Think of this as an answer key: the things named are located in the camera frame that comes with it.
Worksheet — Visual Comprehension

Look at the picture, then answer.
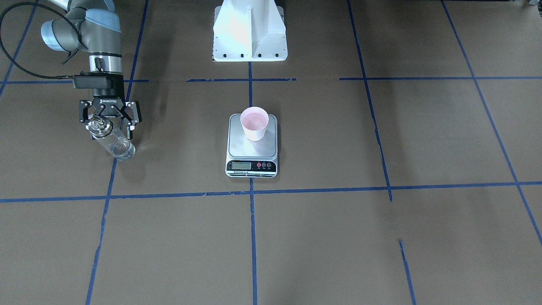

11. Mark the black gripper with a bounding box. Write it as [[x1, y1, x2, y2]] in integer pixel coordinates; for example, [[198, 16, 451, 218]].
[[73, 72, 142, 140]]

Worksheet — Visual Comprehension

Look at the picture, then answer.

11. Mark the clear glass sauce bottle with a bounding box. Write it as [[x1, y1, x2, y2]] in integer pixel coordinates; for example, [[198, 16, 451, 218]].
[[86, 116, 136, 161]]

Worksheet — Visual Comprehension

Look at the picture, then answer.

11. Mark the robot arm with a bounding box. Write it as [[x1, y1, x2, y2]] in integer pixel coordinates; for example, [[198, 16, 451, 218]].
[[41, 0, 141, 139]]

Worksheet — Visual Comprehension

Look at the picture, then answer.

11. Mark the white digital kitchen scale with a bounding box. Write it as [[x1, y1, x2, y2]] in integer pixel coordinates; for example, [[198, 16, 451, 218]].
[[225, 114, 279, 178]]

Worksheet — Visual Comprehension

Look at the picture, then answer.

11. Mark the brown paper table cover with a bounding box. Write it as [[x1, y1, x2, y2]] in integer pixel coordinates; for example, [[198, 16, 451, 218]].
[[0, 0, 541, 305]]

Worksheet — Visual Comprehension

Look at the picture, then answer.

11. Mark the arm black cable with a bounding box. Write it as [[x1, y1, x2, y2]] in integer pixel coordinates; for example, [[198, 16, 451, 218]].
[[0, 2, 94, 81]]

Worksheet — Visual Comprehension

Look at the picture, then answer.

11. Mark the white pedestal column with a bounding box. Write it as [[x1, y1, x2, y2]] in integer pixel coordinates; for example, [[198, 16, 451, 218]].
[[212, 0, 288, 62]]

